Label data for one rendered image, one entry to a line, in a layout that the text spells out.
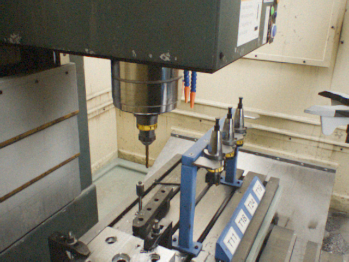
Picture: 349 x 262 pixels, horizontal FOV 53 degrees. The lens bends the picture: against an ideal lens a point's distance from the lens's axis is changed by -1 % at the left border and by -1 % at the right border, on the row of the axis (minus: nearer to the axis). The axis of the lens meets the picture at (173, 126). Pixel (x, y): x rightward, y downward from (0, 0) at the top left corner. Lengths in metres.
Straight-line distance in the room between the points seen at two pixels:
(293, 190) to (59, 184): 1.05
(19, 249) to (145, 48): 0.89
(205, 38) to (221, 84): 1.25
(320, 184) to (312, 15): 0.77
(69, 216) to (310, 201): 1.05
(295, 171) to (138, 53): 1.32
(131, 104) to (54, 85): 0.49
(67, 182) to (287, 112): 1.05
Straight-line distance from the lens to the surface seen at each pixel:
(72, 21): 0.73
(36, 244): 1.38
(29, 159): 1.18
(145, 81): 0.72
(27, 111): 1.13
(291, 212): 1.70
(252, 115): 1.36
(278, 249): 1.47
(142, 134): 0.83
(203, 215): 1.31
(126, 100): 0.75
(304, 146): 1.82
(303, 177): 1.81
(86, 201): 1.51
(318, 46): 1.69
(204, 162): 0.98
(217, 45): 0.59
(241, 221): 1.24
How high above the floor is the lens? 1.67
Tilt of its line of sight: 22 degrees down
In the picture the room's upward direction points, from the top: 2 degrees clockwise
